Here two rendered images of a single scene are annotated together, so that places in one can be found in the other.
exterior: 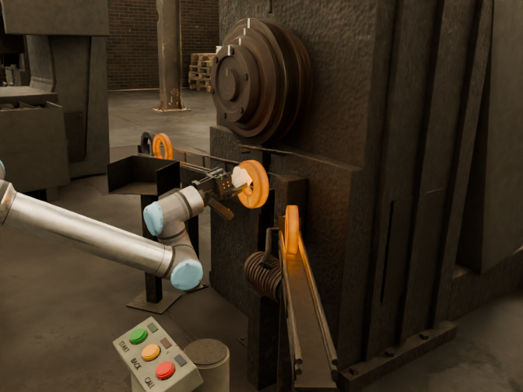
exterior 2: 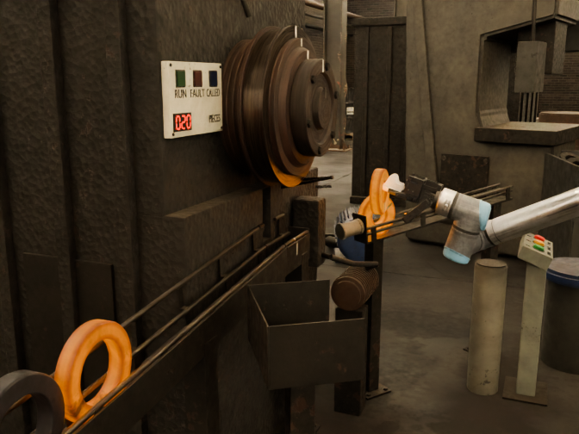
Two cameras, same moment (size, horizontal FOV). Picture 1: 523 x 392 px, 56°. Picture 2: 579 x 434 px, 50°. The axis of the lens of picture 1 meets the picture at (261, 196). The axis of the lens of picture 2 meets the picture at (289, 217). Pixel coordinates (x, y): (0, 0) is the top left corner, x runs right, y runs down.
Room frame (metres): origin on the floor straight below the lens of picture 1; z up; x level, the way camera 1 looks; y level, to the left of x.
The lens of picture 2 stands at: (2.91, 1.64, 1.20)
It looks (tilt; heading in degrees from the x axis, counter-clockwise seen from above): 12 degrees down; 238
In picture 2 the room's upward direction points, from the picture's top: straight up
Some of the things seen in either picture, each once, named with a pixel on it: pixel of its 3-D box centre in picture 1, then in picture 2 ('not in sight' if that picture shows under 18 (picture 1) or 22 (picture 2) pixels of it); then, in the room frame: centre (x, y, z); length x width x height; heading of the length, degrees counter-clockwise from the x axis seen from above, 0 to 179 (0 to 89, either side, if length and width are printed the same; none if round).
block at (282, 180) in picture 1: (290, 207); (308, 231); (1.73, -0.11, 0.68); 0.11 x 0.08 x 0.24; 125
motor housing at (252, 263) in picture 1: (270, 326); (354, 337); (1.57, -0.05, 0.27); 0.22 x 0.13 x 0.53; 35
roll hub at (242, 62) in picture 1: (233, 84); (316, 108); (1.86, 0.12, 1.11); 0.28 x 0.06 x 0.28; 35
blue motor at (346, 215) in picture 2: not in sight; (357, 232); (0.33, -1.61, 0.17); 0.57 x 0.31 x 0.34; 55
